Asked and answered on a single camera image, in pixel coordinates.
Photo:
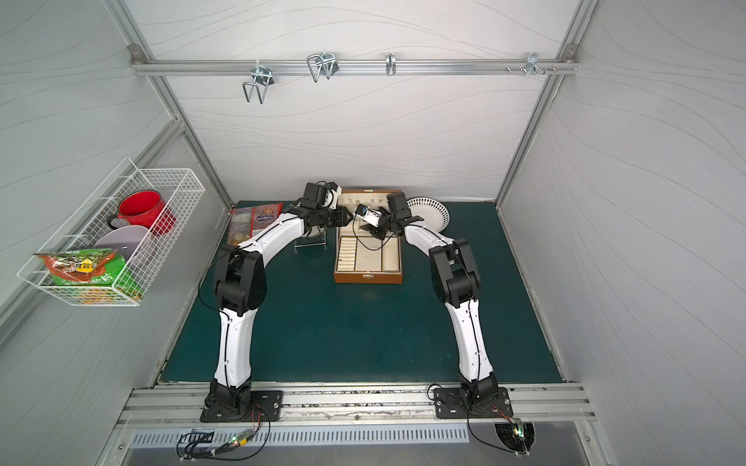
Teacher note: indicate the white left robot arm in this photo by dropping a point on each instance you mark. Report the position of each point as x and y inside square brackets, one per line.
[240, 289]

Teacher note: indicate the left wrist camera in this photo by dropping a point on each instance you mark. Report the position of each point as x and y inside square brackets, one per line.
[333, 192]

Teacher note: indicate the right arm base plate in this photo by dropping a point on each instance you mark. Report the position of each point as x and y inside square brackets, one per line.
[449, 403]

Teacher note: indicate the chrome wire plate stand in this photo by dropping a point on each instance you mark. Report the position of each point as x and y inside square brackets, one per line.
[315, 238]

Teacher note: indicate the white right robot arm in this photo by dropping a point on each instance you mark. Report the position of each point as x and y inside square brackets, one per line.
[456, 282]

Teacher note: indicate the small metal hook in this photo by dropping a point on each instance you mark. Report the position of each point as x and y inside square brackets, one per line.
[390, 61]

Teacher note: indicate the red candy bag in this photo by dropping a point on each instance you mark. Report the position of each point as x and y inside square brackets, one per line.
[245, 223]

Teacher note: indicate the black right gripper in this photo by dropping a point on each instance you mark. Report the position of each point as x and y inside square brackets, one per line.
[382, 227]

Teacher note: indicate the double metal hook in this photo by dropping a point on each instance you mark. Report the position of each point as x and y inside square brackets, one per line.
[261, 79]

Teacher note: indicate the white wire wall basket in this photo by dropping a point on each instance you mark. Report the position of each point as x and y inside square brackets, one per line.
[179, 187]

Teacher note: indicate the red enamel mug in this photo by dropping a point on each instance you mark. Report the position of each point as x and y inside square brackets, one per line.
[145, 208]

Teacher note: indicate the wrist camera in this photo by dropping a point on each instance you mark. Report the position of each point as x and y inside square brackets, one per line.
[333, 192]
[368, 215]

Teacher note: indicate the green snack bag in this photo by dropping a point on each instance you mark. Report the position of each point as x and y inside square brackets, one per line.
[92, 277]

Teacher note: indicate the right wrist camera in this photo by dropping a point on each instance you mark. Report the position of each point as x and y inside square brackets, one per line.
[368, 215]

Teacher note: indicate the metal bracket hook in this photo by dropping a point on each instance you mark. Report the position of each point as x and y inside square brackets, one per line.
[532, 67]

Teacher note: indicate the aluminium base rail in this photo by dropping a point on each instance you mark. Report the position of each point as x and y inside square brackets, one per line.
[305, 404]

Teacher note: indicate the grey plate in basket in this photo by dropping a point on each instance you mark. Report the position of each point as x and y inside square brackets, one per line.
[125, 240]

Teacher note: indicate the white patterned rim bowl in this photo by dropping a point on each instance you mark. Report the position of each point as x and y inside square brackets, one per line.
[434, 213]

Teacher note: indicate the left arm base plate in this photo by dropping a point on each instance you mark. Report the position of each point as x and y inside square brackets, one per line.
[262, 405]

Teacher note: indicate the brown jewelry box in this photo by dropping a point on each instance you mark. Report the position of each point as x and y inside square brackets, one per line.
[361, 258]

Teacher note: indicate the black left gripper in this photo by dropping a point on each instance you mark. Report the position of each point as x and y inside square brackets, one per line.
[339, 216]

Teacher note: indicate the metal loop hook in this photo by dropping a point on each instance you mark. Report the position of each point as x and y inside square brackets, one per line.
[320, 65]

